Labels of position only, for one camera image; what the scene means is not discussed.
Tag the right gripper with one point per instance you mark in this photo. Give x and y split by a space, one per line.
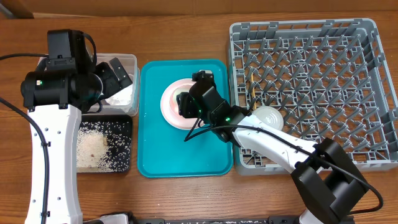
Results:
188 103

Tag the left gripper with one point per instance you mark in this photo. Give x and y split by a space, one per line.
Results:
114 84

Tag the pink plate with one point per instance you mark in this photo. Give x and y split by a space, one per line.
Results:
169 106

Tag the white napkin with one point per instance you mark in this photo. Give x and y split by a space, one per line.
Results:
121 98

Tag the wooden chopstick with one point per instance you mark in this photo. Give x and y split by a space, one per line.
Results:
253 85

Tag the rice leftovers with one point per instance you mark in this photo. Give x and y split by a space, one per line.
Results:
91 149

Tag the grey bowl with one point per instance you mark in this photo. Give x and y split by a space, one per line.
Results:
270 116

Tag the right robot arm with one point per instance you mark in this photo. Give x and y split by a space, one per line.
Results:
329 184

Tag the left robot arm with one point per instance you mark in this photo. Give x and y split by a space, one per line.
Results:
56 94

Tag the grey dishwasher rack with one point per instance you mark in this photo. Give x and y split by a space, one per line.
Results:
327 78

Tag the clear plastic bin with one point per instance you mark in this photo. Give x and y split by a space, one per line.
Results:
130 62

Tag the teal serving tray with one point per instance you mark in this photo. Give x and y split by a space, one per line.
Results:
161 148

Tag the black tray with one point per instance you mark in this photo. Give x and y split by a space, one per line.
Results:
124 124

